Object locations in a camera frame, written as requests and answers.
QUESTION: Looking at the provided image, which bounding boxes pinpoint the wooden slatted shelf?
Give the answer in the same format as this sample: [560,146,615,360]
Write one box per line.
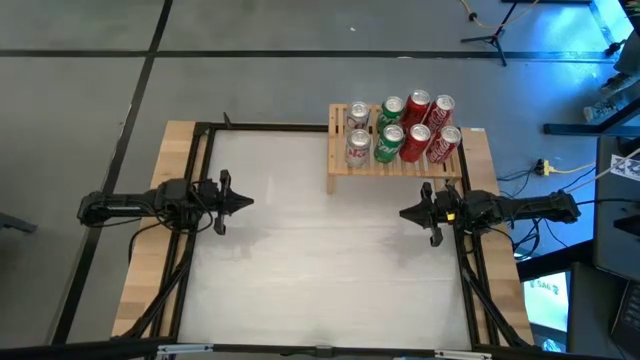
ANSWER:
[327,103,464,195]

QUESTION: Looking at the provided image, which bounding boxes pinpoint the black desk foot beam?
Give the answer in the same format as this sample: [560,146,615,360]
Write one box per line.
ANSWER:
[543,94,640,137]

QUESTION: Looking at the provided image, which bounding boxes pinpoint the grey desk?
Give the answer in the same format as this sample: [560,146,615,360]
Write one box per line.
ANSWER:
[593,134,640,281]

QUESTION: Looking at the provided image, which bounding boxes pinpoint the black aluminium table frame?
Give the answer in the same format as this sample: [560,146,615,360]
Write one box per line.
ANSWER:
[0,112,551,360]

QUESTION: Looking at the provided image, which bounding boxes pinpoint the silver Diet Coke can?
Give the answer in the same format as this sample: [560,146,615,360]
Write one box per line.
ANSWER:
[344,101,372,135]
[344,128,373,169]

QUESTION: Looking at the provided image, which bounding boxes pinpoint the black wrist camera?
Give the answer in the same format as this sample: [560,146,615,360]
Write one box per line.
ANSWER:
[465,191,499,220]
[157,177,191,204]

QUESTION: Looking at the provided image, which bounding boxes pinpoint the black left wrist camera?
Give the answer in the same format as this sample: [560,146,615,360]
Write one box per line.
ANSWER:
[157,177,191,204]

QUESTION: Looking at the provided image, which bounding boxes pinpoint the white marker paper sheet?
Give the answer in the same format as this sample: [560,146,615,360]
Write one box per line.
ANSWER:
[609,153,640,182]

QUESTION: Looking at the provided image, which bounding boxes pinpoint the yellow cable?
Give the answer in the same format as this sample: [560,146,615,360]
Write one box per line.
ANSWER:
[458,0,541,30]

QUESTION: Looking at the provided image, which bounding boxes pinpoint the black laptop keyboard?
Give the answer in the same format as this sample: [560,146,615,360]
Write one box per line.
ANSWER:
[610,279,640,356]

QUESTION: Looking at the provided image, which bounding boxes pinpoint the computer monitor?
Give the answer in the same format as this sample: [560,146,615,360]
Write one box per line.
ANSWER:
[522,271,572,334]

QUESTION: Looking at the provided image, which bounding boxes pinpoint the grey chair leg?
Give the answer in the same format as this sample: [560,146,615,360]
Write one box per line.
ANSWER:
[0,212,39,235]

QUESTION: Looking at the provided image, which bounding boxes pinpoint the silver frame bracket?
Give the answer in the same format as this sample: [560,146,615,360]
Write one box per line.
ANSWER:
[157,343,215,356]
[433,349,494,360]

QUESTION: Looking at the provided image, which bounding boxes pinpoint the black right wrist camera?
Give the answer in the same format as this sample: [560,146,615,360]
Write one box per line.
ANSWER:
[465,191,499,220]

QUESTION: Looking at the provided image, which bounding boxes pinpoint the green Sprite can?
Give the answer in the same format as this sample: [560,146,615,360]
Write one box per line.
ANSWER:
[375,95,406,134]
[373,123,406,165]

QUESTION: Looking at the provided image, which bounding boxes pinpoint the white cable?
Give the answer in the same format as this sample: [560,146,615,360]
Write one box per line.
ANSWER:
[564,147,640,194]

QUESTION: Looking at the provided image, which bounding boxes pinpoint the black tripod stand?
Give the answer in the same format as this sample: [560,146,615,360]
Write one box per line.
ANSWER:
[459,0,521,68]

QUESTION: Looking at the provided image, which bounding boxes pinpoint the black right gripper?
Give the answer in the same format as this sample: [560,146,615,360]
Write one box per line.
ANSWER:
[398,181,460,248]

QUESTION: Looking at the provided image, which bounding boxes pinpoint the red Coke Zero can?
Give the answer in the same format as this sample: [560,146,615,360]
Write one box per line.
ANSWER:
[398,123,433,164]
[399,89,432,132]

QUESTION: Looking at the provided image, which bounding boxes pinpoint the red Star Wars Coca-Cola can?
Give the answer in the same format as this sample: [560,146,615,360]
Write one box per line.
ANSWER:
[425,124,463,165]

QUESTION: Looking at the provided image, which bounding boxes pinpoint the person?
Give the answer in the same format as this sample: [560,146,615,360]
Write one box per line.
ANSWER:
[582,29,640,124]

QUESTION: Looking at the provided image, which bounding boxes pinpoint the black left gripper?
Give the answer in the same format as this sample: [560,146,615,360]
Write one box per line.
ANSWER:
[199,168,255,236]

